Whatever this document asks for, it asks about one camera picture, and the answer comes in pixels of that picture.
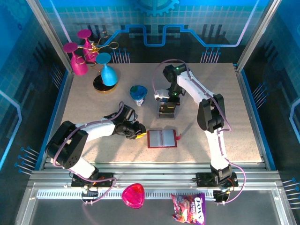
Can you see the blue patterned credit card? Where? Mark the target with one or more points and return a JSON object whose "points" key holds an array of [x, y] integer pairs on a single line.
{"points": [[163, 101]]}

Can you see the small black adapter box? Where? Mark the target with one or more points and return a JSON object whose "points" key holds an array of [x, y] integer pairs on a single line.
{"points": [[221, 196], [90, 193]]}

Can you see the aluminium mounting rail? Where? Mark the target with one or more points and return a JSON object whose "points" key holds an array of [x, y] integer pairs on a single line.
{"points": [[152, 178]]}

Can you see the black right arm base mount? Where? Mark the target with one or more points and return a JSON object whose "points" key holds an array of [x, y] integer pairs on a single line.
{"points": [[204, 180]]}

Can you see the black credit card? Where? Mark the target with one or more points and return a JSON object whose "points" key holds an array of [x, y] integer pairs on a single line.
{"points": [[167, 111]]}

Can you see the purple snack bag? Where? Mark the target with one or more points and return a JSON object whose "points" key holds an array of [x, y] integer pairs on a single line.
{"points": [[187, 208]]}

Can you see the pink heart-shaped dish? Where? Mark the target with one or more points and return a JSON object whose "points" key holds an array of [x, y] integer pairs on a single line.
{"points": [[133, 195]]}

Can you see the blue bowl-shaped cup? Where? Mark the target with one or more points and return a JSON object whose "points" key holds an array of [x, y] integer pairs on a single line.
{"points": [[138, 92]]}

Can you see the red leather card holder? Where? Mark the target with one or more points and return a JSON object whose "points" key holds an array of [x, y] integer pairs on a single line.
{"points": [[167, 138]]}

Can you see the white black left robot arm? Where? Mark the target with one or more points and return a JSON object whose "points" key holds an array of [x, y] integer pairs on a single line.
{"points": [[102, 131]]}

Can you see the aluminium frame post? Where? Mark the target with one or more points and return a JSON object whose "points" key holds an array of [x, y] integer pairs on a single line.
{"points": [[50, 35], [257, 35]]}

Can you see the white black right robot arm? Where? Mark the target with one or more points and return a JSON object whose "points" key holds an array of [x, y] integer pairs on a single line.
{"points": [[192, 87]]}

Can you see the pink plastic goblet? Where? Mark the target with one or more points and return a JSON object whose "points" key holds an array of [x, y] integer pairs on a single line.
{"points": [[79, 66]]}

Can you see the blue plastic goblet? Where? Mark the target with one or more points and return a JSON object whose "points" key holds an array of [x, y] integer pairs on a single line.
{"points": [[109, 76]]}

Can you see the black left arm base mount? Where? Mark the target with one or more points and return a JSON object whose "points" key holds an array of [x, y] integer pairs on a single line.
{"points": [[105, 181]]}

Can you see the clear acrylic tiered card stand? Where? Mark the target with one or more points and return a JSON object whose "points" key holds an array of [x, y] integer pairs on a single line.
{"points": [[157, 116]]}

